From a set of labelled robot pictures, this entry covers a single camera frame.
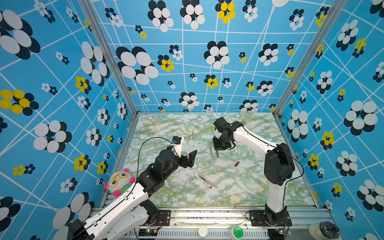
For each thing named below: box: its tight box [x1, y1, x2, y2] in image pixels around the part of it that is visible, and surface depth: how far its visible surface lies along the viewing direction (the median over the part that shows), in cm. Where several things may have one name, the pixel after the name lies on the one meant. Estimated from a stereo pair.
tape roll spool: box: [308, 221, 340, 240], surface depth 63 cm
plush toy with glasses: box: [104, 168, 136, 197], surface depth 80 cm
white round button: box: [198, 225, 208, 239], surface depth 65 cm
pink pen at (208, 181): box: [199, 176, 219, 189], surface depth 86 cm
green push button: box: [228, 225, 245, 240], surface depth 63 cm
